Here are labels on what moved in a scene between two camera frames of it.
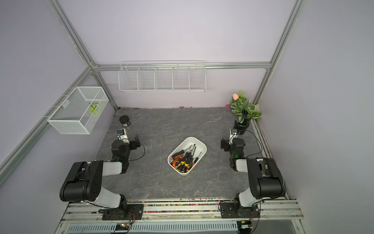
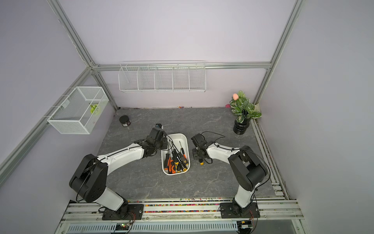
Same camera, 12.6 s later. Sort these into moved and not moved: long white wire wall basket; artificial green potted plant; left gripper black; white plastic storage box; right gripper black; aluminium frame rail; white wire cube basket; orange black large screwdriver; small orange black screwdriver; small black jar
Moved: right gripper black; small orange black screwdriver; left gripper black; white plastic storage box; orange black large screwdriver
Not moved: aluminium frame rail; white wire cube basket; small black jar; artificial green potted plant; long white wire wall basket
